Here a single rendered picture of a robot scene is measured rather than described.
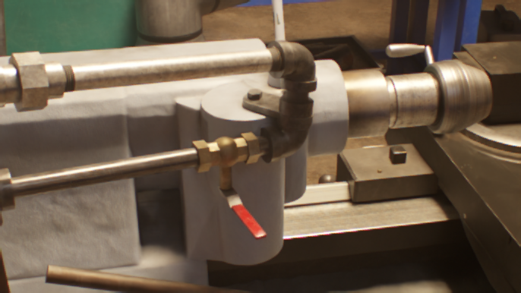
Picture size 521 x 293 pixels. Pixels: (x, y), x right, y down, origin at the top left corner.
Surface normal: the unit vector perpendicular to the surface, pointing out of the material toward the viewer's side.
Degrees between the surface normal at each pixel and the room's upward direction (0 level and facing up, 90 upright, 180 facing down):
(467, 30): 90
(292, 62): 81
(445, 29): 90
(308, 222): 0
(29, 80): 57
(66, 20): 90
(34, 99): 101
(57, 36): 90
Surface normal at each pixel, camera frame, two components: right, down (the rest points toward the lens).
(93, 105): 0.16, -0.01
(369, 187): 0.18, 0.48
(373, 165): 0.00, -0.87
